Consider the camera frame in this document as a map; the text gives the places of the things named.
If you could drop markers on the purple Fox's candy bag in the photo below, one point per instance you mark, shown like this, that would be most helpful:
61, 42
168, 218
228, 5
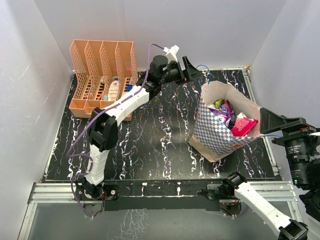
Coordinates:
226, 114

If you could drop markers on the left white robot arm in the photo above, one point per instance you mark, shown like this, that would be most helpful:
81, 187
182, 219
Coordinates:
103, 128

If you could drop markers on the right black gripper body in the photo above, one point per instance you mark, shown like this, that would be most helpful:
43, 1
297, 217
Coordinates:
297, 140

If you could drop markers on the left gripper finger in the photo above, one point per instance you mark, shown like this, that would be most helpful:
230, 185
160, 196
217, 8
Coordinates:
180, 75
190, 72

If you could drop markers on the white bottle in organizer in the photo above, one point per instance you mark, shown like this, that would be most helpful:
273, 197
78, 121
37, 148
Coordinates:
113, 90

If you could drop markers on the pink chips bag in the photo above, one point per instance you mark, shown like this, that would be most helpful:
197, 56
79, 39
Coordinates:
243, 126

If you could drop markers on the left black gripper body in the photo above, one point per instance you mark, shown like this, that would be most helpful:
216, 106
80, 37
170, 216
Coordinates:
173, 75

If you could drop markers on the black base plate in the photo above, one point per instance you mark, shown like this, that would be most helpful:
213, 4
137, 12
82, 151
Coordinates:
209, 200

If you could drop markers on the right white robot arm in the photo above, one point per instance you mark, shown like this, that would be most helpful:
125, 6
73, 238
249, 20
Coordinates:
300, 141

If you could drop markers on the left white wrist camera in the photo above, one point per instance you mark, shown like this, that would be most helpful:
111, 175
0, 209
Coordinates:
171, 53

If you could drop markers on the blue checkered paper bag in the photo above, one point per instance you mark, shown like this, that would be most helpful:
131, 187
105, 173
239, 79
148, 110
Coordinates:
211, 138

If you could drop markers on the aluminium frame rail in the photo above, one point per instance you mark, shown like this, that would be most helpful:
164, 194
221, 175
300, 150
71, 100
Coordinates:
272, 191

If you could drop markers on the orange plastic file organizer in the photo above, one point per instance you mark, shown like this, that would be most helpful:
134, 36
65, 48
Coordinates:
96, 63

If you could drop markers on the rainbow candy bag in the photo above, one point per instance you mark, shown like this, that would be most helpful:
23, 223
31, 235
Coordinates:
216, 104

